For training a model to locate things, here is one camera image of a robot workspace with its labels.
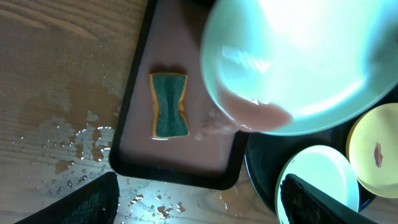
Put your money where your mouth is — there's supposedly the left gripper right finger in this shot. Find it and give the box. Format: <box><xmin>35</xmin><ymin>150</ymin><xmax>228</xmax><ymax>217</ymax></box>
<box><xmin>280</xmin><ymin>174</ymin><xmax>376</xmax><ymax>224</ymax></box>

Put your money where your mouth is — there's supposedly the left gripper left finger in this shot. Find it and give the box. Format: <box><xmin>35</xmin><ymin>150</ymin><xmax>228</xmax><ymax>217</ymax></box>
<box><xmin>16</xmin><ymin>172</ymin><xmax>119</xmax><ymax>224</ymax></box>

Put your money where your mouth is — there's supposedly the yellow plate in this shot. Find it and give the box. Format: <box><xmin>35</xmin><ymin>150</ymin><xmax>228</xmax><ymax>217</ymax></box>
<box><xmin>346</xmin><ymin>103</ymin><xmax>397</xmax><ymax>198</ymax></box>

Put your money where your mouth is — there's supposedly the green and orange sponge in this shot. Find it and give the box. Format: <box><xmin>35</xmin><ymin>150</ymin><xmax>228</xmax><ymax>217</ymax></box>
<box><xmin>149</xmin><ymin>73</ymin><xmax>190</xmax><ymax>139</ymax></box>

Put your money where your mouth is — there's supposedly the light blue plate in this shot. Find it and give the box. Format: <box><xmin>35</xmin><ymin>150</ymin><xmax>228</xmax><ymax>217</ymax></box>
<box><xmin>274</xmin><ymin>145</ymin><xmax>360</xmax><ymax>224</ymax></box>
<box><xmin>200</xmin><ymin>0</ymin><xmax>397</xmax><ymax>136</ymax></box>

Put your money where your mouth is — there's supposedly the round black tray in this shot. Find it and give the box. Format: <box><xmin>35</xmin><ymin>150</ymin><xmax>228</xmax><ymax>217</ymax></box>
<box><xmin>244</xmin><ymin>93</ymin><xmax>398</xmax><ymax>215</ymax></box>

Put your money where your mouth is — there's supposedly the black rectangular water tray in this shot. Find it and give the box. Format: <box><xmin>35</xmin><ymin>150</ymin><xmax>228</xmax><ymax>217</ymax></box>
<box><xmin>109</xmin><ymin>0</ymin><xmax>249</xmax><ymax>190</ymax></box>

